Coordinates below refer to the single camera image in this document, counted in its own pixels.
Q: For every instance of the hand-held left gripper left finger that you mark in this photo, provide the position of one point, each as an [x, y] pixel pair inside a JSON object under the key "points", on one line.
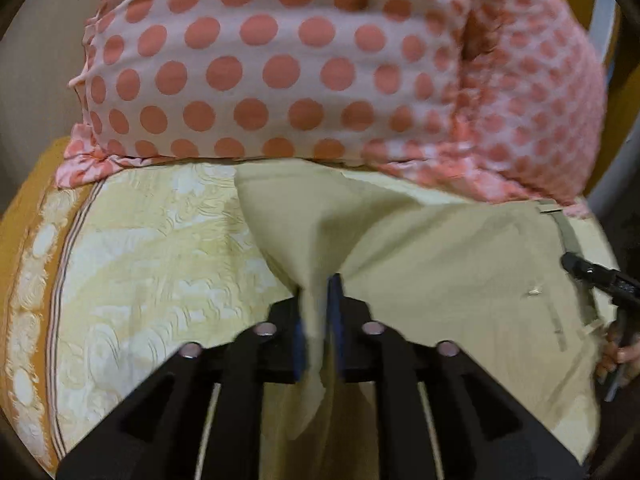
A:
{"points": [[299, 345]]}

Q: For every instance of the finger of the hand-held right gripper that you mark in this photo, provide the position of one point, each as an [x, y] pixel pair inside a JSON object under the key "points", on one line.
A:
{"points": [[582, 266]]}

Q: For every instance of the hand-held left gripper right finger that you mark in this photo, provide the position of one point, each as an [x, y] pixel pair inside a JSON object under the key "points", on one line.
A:
{"points": [[336, 340]]}

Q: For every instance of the beige pants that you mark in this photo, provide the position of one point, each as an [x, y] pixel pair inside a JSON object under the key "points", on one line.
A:
{"points": [[450, 270]]}

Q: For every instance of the person's right hand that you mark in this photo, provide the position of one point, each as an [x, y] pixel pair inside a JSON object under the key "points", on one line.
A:
{"points": [[617, 355]]}

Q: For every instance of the yellow patterned bed sheet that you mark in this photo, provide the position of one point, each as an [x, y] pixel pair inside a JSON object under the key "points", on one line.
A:
{"points": [[150, 270]]}

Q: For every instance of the yellow wooden furniture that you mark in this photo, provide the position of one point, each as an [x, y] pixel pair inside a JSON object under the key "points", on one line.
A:
{"points": [[592, 5]]}

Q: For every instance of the pink polka dot pillow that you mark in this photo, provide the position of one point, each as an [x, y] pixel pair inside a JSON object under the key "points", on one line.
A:
{"points": [[320, 60]]}

